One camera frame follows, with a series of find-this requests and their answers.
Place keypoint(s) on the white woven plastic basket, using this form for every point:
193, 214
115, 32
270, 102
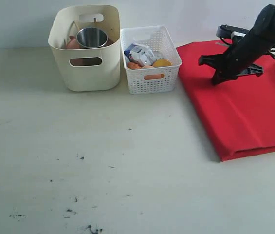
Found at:
159, 40

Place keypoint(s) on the brown round plate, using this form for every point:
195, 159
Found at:
73, 44

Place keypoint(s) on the fried chicken nugget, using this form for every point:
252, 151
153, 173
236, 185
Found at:
133, 66

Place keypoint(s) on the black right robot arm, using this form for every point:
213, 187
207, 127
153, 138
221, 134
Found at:
264, 26

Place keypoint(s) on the stainless steel cup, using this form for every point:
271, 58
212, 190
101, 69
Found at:
91, 37

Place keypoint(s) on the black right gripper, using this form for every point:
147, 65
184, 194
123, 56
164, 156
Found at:
238, 59

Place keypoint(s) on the red scalloped table cloth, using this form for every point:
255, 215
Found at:
239, 115

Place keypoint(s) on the brown egg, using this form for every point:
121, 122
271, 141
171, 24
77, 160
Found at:
153, 76

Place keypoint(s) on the cream plastic bin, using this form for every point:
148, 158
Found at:
87, 78

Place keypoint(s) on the yellow lemon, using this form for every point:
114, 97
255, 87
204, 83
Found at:
161, 63

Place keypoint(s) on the blue white milk carton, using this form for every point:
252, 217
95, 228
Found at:
140, 54

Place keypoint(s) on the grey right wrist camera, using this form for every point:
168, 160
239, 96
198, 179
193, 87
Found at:
224, 31

